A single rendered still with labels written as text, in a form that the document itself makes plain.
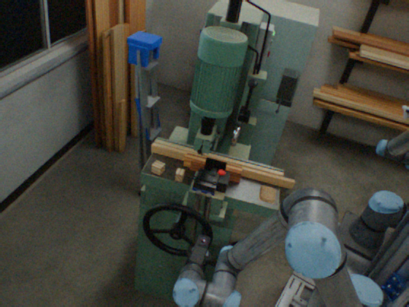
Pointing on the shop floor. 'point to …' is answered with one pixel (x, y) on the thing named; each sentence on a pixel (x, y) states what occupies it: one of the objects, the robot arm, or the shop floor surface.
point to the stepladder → (145, 91)
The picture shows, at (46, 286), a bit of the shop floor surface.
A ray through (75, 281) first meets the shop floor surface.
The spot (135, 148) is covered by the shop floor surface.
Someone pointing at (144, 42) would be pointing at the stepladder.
